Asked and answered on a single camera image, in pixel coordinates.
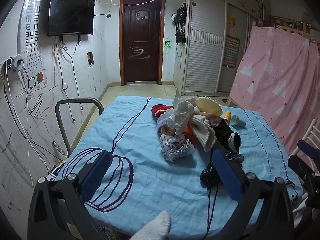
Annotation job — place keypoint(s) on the yellow wardrobe sticker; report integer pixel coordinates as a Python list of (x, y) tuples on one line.
[(231, 21)]

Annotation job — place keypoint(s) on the white power strip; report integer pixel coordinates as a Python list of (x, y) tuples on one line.
[(53, 174)]

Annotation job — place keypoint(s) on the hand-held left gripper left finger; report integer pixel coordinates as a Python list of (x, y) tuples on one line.
[(96, 173)]

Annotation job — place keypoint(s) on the small orange bottle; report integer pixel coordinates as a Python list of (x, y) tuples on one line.
[(227, 117)]

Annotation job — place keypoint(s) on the pink tree print curtain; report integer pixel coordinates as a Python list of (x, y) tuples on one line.
[(275, 80)]

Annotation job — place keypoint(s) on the cream plastic bowl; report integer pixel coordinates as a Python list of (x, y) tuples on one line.
[(208, 108)]

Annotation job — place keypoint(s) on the white louvered wardrobe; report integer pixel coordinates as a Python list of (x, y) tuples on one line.
[(205, 62)]

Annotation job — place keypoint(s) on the printed white wrapper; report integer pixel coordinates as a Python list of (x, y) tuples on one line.
[(175, 147)]

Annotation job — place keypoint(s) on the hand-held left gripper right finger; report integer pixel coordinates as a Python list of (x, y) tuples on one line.
[(226, 175)]

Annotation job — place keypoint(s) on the grey metal chair frame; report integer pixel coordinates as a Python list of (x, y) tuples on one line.
[(60, 130)]

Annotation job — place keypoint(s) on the black cloth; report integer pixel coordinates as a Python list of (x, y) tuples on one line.
[(222, 132)]

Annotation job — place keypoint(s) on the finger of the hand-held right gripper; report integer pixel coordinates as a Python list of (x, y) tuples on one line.
[(300, 166), (308, 148)]

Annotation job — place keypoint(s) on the white wall charger device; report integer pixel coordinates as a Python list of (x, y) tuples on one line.
[(18, 63)]

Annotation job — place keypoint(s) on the wall outlet box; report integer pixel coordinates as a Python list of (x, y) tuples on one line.
[(90, 58)]

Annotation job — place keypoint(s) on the white paper cup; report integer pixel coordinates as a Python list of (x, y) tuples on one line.
[(236, 121)]

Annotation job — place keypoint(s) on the colourful grid chart poster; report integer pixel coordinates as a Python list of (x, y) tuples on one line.
[(231, 52)]

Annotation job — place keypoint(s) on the white tissue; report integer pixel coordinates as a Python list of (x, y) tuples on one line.
[(181, 112)]

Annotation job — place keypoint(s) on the eye chart wall poster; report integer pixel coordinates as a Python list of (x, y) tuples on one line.
[(32, 42)]

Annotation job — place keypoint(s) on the red knitted hat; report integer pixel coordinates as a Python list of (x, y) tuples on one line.
[(161, 110)]

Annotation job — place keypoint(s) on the black wall television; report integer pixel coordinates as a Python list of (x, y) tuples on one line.
[(71, 10)]

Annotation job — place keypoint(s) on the dark brown wooden door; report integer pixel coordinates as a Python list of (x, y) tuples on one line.
[(141, 42)]

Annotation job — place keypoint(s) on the blue printed tablecloth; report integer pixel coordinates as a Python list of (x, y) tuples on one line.
[(150, 180)]

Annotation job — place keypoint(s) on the white knitted cloth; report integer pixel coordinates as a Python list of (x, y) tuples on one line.
[(202, 135)]

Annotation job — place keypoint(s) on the green wall sticker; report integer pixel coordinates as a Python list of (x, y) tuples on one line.
[(168, 44)]

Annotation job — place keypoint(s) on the orange plastic object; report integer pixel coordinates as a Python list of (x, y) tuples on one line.
[(189, 131)]

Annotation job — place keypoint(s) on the black hanging bag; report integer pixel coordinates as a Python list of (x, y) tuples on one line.
[(181, 16), (180, 37)]

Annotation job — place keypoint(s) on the white fuzzy clothing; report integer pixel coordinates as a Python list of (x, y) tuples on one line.
[(155, 227)]

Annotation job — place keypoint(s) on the white metal chair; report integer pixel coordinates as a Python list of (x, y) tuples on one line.
[(311, 130)]

